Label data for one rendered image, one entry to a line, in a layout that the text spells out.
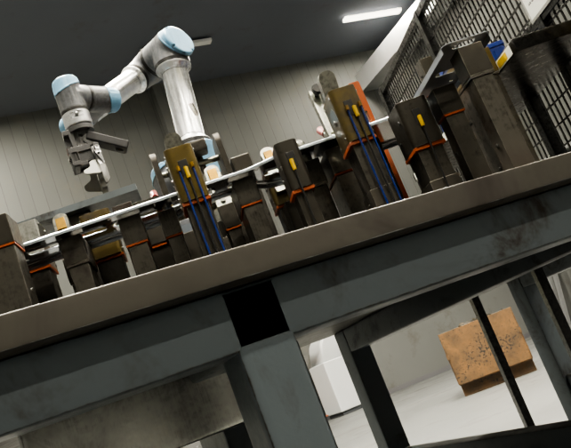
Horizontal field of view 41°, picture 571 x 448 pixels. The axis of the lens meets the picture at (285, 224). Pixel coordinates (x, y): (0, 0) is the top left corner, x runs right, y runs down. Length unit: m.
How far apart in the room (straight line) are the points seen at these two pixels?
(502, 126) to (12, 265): 0.95
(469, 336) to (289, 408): 5.86
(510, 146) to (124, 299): 0.80
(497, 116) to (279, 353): 0.68
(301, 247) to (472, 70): 0.63
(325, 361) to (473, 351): 5.66
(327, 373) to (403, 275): 11.07
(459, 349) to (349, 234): 5.82
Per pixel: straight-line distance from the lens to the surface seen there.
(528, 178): 1.18
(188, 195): 1.50
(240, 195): 1.67
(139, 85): 2.55
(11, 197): 12.75
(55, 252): 1.81
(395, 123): 1.63
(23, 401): 0.90
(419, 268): 1.08
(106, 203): 2.06
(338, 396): 12.13
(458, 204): 1.09
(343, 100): 1.56
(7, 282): 1.54
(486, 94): 1.46
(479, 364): 6.79
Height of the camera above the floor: 0.50
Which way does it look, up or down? 12 degrees up
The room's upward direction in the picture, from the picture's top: 21 degrees counter-clockwise
